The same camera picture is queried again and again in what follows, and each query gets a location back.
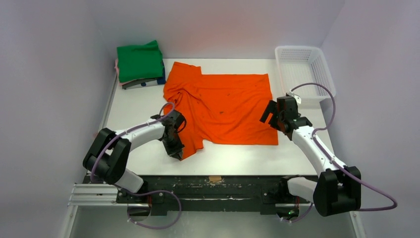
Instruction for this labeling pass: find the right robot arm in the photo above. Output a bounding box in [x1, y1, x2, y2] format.
[260, 95, 362, 217]

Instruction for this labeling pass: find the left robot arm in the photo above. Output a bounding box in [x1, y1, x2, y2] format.
[83, 110, 187, 194]

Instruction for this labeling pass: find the folded pink t-shirt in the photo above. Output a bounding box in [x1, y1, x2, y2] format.
[114, 59, 142, 86]

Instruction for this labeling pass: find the orange t-shirt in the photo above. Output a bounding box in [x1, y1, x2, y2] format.
[163, 62, 278, 159]

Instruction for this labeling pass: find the white plastic basket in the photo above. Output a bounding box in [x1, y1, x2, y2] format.
[274, 46, 336, 96]

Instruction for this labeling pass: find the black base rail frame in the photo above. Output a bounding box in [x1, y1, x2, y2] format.
[69, 176, 316, 218]

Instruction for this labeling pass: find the folded green t-shirt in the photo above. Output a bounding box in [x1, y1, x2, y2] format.
[116, 40, 164, 83]

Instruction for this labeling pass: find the brown tape piece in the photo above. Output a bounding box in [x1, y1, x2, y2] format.
[209, 176, 223, 184]

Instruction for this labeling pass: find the folded blue t-shirt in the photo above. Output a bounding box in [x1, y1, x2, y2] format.
[140, 61, 166, 87]

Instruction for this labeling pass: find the folded grey t-shirt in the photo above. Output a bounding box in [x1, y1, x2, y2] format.
[121, 79, 158, 90]

